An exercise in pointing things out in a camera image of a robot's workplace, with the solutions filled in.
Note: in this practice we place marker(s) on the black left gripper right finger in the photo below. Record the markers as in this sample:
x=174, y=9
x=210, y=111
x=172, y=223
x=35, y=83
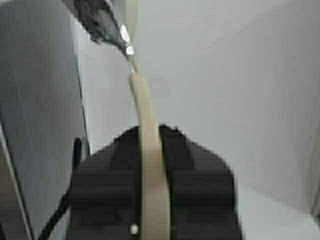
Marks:
x=202, y=188

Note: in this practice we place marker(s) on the white frying pan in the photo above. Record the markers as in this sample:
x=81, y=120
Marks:
x=107, y=22

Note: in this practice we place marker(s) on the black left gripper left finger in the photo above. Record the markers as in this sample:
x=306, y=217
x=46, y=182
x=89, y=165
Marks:
x=105, y=192

